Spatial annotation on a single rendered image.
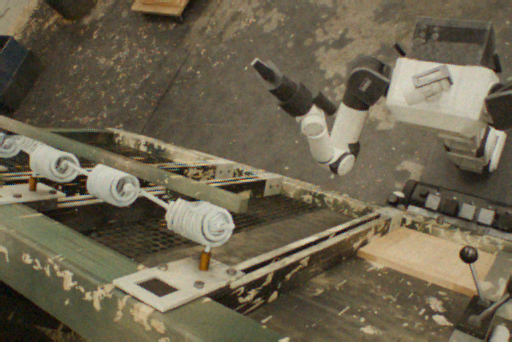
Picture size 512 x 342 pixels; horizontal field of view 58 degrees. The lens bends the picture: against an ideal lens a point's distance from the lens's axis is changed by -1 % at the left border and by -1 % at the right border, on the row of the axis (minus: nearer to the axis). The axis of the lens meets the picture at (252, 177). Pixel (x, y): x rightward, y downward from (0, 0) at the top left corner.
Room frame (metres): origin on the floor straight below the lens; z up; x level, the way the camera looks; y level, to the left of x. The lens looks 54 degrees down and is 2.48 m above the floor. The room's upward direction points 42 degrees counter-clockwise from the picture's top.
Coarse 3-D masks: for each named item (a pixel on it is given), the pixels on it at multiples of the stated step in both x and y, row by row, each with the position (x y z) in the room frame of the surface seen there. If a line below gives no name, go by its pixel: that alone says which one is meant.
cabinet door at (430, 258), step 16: (384, 240) 0.49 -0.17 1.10; (400, 240) 0.47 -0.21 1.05; (416, 240) 0.46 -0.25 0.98; (432, 240) 0.44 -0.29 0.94; (368, 256) 0.43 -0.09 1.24; (384, 256) 0.41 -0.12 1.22; (400, 256) 0.40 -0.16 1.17; (416, 256) 0.38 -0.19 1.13; (432, 256) 0.36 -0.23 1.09; (448, 256) 0.34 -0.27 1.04; (480, 256) 0.30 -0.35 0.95; (416, 272) 0.32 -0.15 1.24; (432, 272) 0.30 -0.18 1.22; (448, 272) 0.28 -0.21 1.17; (464, 272) 0.26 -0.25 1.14; (480, 272) 0.24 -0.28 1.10; (448, 288) 0.24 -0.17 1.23; (464, 288) 0.21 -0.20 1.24
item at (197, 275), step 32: (352, 224) 0.53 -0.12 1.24; (384, 224) 0.53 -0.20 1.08; (192, 256) 0.43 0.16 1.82; (288, 256) 0.45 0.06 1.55; (320, 256) 0.43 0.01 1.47; (128, 288) 0.37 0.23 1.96; (192, 288) 0.34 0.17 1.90; (224, 288) 0.36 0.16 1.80; (256, 288) 0.37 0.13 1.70; (288, 288) 0.38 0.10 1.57
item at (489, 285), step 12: (504, 252) 0.27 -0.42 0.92; (492, 264) 0.24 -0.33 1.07; (504, 264) 0.22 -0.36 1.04; (492, 276) 0.20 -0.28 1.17; (504, 276) 0.19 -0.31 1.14; (492, 288) 0.17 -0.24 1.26; (504, 288) 0.16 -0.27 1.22; (492, 300) 0.14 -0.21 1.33; (456, 336) 0.11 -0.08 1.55; (468, 336) 0.10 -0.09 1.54
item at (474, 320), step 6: (510, 282) 0.12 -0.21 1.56; (510, 288) 0.11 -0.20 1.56; (510, 294) 0.10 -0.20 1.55; (498, 300) 0.11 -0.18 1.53; (504, 300) 0.10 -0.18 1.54; (492, 306) 0.11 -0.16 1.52; (498, 306) 0.10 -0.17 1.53; (486, 312) 0.11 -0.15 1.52; (474, 318) 0.12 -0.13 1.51; (480, 318) 0.11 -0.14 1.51; (474, 324) 0.11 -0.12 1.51; (480, 324) 0.10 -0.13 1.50
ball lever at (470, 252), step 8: (464, 248) 0.23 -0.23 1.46; (472, 248) 0.22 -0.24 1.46; (464, 256) 0.22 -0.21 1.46; (472, 256) 0.21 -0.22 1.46; (472, 264) 0.20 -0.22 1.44; (472, 272) 0.19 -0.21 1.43; (480, 288) 0.16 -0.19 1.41; (480, 296) 0.15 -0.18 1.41; (480, 304) 0.14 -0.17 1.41; (488, 304) 0.13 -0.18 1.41
